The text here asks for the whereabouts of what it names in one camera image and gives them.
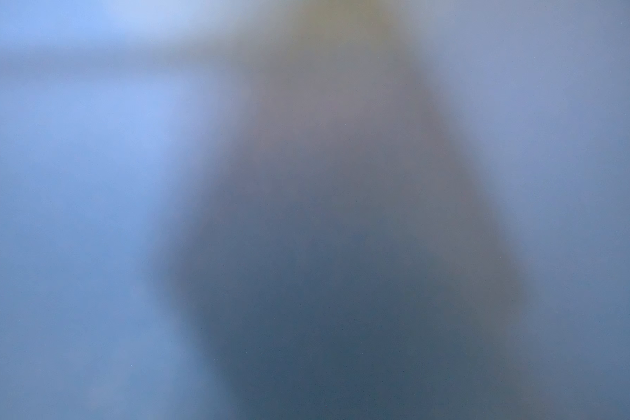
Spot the blue sponge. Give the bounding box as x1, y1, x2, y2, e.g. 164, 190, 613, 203
164, 1, 551, 419

